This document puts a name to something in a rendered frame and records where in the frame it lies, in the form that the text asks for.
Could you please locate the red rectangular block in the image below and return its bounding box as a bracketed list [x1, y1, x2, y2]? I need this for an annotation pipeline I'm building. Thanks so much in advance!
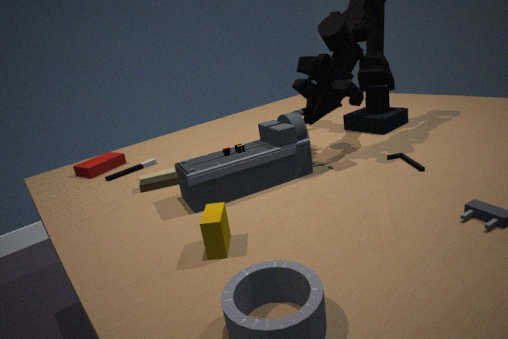
[73, 152, 127, 179]

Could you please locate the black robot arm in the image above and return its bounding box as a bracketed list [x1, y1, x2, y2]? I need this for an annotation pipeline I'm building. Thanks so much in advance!
[297, 0, 394, 114]

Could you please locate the grey hollow cylinder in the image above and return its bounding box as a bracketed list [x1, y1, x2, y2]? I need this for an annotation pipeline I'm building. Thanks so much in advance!
[221, 260, 326, 339]

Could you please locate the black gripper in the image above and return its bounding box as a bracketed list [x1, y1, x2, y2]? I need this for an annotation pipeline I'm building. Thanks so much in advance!
[292, 57, 364, 125]

